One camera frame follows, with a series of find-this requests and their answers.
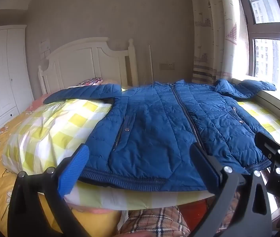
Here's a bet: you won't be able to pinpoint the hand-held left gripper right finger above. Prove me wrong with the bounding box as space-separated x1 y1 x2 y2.
190 143 272 237

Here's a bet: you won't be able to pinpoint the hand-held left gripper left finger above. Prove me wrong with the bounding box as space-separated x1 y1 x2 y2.
7 144 91 237

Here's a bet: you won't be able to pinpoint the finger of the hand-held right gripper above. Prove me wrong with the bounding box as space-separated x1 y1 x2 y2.
254 132 280 169

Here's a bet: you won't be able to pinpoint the blue quilted jacket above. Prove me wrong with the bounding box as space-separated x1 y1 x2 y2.
43 79 278 192

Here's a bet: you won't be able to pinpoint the yellow white checked quilt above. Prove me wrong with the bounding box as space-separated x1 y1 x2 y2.
3 98 280 210

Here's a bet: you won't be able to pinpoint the red cloth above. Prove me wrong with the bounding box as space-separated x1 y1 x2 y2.
179 198 215 230

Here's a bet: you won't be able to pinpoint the plaid pants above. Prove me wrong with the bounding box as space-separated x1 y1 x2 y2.
120 204 240 237

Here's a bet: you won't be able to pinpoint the dark framed window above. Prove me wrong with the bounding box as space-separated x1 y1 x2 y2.
234 0 280 92

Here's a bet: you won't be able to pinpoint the colourful floral pillow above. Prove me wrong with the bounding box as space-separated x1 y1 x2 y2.
77 77 105 87

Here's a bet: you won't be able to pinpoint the pale pink pillow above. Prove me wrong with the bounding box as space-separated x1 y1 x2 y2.
102 78 121 86

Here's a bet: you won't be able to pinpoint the white wooden bed headboard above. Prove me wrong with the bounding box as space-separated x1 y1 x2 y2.
37 38 139 96

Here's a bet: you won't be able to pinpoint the white wardrobe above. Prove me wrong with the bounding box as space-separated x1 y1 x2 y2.
0 25 35 142

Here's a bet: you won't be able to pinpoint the thin wooden rod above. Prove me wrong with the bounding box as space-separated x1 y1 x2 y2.
148 45 155 82

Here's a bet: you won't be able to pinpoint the cream printed curtain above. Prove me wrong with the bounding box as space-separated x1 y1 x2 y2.
189 0 251 84

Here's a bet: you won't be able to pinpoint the wall papers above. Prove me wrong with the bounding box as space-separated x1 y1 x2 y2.
39 38 50 60

